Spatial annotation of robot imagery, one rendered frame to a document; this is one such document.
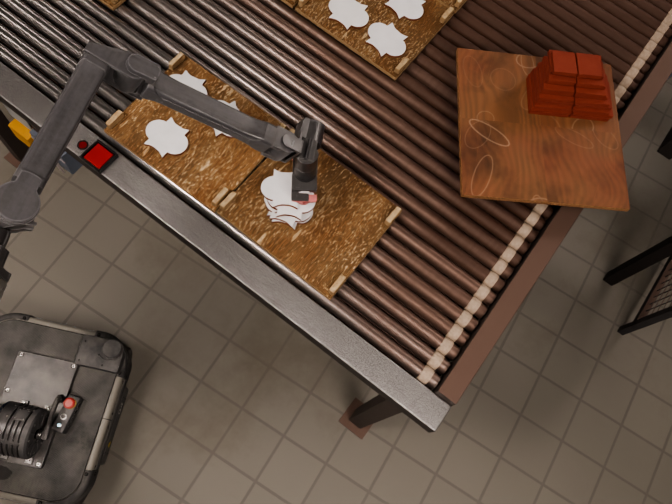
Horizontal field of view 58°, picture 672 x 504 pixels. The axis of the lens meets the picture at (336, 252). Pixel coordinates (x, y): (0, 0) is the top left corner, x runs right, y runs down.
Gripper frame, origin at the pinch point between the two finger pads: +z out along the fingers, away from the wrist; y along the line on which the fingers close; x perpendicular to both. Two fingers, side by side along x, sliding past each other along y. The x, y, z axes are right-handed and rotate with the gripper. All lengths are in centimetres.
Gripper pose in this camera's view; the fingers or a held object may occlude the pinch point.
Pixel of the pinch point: (303, 187)
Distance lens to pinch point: 171.4
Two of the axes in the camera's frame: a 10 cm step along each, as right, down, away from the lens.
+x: -9.9, -0.3, -1.0
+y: 0.0, -9.4, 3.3
